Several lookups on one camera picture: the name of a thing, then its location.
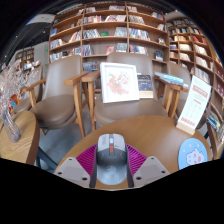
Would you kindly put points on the brown wooden armchair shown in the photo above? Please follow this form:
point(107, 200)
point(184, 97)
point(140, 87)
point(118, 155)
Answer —
point(133, 110)
point(55, 110)
point(181, 71)

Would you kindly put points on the stack of blue books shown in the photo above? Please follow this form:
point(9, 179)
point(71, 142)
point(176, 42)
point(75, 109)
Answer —
point(214, 122)

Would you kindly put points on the small distant wooden bookshelf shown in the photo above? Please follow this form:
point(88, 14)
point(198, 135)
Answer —
point(26, 55)

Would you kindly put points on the flat light blue books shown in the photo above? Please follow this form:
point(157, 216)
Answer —
point(168, 78)

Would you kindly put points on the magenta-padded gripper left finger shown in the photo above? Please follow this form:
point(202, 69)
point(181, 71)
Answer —
point(71, 168)

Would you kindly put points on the glass vase with pink flowers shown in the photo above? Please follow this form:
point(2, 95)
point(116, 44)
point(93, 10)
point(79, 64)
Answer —
point(11, 128)

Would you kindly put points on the white sign on wooden base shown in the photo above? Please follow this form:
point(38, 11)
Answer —
point(195, 103)

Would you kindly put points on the wooden table with dark legs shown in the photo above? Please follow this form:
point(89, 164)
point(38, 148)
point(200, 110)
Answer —
point(218, 143)

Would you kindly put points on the round wooden side table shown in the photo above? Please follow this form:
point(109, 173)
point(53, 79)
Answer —
point(20, 140)

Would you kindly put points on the grey computer mouse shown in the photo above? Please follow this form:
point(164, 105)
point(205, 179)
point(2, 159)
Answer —
point(111, 163)

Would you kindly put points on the white framed pink flower picture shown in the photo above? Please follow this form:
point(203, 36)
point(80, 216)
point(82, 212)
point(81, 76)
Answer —
point(119, 82)

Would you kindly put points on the round blue mouse pad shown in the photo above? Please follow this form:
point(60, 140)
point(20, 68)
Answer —
point(192, 154)

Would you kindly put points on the angled wooden bookshelf with books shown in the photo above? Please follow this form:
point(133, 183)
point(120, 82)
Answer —
point(196, 50)

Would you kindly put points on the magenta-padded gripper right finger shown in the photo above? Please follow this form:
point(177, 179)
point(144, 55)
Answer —
point(150, 168)

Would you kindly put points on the dark book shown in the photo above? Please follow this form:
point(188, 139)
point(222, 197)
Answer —
point(145, 86)

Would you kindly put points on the large wooden bookshelf with books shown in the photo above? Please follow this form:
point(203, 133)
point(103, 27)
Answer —
point(110, 33)

